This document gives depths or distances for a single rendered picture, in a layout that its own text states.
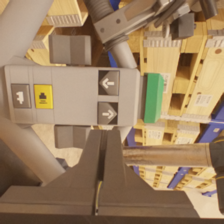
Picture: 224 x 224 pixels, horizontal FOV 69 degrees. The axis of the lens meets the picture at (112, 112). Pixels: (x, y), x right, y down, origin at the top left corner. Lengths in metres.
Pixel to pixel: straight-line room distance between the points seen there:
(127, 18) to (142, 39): 0.82
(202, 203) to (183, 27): 5.67
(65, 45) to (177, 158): 0.91
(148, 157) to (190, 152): 0.25
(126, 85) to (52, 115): 0.12
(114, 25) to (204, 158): 0.89
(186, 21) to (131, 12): 0.08
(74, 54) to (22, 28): 0.08
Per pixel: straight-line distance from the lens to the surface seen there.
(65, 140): 0.29
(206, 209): 5.85
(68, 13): 1.09
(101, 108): 0.25
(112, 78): 0.24
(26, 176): 1.76
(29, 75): 0.28
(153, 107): 0.27
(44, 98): 0.27
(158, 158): 1.09
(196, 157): 1.04
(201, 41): 1.08
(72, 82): 0.25
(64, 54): 0.26
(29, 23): 0.30
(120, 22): 0.25
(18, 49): 0.30
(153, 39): 1.06
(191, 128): 1.87
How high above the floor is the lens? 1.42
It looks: 15 degrees down
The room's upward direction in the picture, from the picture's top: 96 degrees clockwise
